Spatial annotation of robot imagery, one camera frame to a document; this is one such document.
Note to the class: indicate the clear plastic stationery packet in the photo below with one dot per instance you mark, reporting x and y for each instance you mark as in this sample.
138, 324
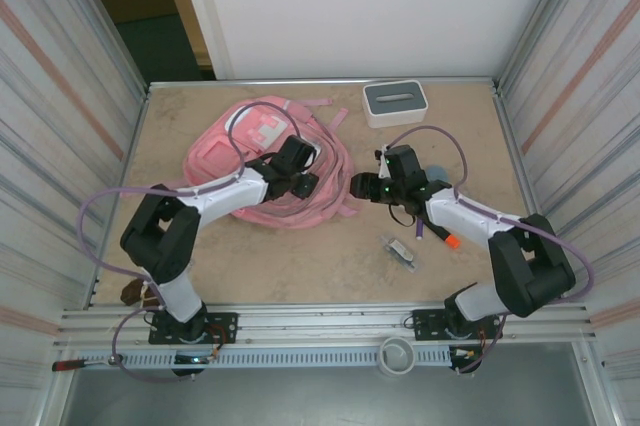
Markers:
399, 252

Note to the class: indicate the pink school backpack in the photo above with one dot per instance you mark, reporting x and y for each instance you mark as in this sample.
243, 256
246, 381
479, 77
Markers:
215, 156

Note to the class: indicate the striped white side panel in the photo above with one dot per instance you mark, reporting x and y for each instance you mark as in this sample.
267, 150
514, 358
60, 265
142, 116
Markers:
590, 121
50, 121

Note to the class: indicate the white grey tissue box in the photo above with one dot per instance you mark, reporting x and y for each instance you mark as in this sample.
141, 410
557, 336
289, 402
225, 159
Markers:
395, 102

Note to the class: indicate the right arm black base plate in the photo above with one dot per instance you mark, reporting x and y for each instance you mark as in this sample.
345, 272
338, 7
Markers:
425, 323

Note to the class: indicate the black marker orange cap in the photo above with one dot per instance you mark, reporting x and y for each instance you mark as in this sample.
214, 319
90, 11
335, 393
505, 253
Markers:
452, 242

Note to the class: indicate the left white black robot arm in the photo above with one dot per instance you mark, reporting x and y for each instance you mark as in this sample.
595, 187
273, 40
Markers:
165, 241

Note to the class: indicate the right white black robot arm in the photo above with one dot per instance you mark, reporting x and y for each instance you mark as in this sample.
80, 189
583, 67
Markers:
530, 266

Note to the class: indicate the grey metal shelf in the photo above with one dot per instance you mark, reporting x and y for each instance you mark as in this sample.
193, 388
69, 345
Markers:
320, 396

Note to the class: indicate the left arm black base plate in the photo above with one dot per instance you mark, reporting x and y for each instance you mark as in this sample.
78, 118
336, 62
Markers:
225, 327

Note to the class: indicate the grey tape roll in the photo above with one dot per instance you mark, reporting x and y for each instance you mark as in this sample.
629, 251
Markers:
397, 366

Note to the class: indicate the thin aluminium table edge rail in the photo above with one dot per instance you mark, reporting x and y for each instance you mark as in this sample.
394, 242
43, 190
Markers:
300, 81

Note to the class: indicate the small black controller board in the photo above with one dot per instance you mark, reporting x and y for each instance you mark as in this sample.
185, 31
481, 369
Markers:
192, 360
467, 356

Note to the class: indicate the purple marker pen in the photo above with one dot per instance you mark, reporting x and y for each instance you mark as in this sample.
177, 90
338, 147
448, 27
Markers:
420, 230

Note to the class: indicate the aluminium frame rail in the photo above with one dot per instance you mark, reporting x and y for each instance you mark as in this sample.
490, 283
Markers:
325, 318

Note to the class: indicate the blue grey pencil case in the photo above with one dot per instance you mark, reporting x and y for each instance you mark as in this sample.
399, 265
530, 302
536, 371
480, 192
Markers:
439, 172

